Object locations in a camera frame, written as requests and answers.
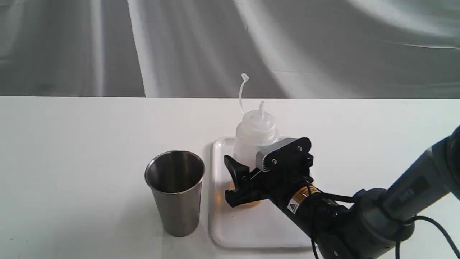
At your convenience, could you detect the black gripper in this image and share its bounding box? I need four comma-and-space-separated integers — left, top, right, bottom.
224, 154, 317, 209

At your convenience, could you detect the translucent squeeze bottle amber liquid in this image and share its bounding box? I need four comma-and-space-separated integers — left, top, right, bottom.
233, 73, 279, 171

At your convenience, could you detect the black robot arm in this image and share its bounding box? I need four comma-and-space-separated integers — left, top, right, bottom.
224, 128, 459, 259

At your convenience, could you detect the stainless steel cup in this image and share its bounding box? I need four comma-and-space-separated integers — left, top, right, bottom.
144, 150, 205, 237

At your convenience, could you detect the white plastic tray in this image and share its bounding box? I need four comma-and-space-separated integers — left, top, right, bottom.
208, 137, 312, 250

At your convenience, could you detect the grey backdrop cloth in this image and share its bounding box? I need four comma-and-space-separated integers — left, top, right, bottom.
0, 0, 460, 99

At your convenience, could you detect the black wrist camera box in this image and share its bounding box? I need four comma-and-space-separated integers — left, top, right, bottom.
255, 137, 312, 172

